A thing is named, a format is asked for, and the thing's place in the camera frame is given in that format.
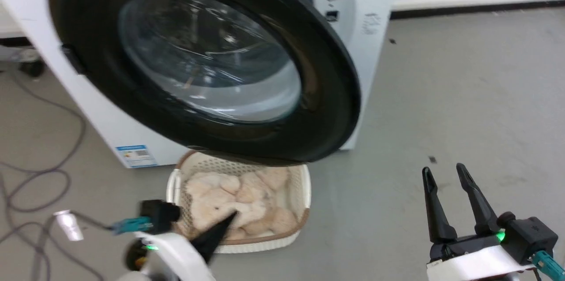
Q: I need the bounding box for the black round glass washer door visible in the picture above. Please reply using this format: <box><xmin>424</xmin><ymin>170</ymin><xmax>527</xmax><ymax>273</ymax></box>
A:
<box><xmin>49</xmin><ymin>0</ymin><xmax>362</xmax><ymax>166</ymax></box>

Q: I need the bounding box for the white woven laundry basket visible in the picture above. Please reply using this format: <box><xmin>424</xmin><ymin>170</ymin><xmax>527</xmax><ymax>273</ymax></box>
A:
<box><xmin>166</xmin><ymin>150</ymin><xmax>312</xmax><ymax>254</ymax></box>

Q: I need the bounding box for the teal left camera cable plug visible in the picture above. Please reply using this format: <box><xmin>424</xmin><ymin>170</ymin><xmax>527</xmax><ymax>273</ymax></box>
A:
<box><xmin>109</xmin><ymin>217</ymin><xmax>153</xmax><ymax>235</ymax></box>

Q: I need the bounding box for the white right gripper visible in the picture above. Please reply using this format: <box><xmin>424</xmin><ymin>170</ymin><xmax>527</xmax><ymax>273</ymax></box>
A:
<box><xmin>422</xmin><ymin>163</ymin><xmax>538</xmax><ymax>281</ymax></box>

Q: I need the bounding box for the teal camera cable plug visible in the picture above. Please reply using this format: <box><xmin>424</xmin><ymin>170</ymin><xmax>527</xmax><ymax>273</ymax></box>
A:
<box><xmin>531</xmin><ymin>250</ymin><xmax>565</xmax><ymax>280</ymax></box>
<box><xmin>109</xmin><ymin>217</ymin><xmax>153</xmax><ymax>235</ymax></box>

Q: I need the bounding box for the white cable tag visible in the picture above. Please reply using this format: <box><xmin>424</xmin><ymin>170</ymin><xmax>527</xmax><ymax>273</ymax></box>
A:
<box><xmin>53</xmin><ymin>210</ymin><xmax>85</xmax><ymax>242</ymax></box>

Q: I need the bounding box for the peach plush toy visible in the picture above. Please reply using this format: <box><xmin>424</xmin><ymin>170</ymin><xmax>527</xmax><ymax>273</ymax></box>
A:
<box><xmin>176</xmin><ymin>167</ymin><xmax>298</xmax><ymax>241</ymax></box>

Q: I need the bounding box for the black caster wheel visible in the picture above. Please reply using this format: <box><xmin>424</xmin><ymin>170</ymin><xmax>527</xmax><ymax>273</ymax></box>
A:
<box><xmin>17</xmin><ymin>48</ymin><xmax>45</xmax><ymax>79</ymax></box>

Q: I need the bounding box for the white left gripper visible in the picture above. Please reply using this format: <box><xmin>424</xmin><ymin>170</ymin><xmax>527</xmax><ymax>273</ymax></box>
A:
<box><xmin>118</xmin><ymin>210</ymin><xmax>239</xmax><ymax>281</ymax></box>

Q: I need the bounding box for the teal right camera cable plug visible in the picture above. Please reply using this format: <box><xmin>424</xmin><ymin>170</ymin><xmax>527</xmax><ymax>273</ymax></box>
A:
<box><xmin>531</xmin><ymin>250</ymin><xmax>565</xmax><ymax>280</ymax></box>

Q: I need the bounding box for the grey floor cable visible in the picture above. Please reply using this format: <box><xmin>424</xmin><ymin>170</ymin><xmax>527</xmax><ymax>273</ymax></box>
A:
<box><xmin>0</xmin><ymin>71</ymin><xmax>87</xmax><ymax>213</ymax></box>
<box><xmin>0</xmin><ymin>171</ymin><xmax>104</xmax><ymax>281</ymax></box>

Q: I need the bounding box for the blue energy label sticker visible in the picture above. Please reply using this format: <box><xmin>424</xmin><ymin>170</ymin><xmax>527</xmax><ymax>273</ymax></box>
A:
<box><xmin>116</xmin><ymin>144</ymin><xmax>158</xmax><ymax>169</ymax></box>

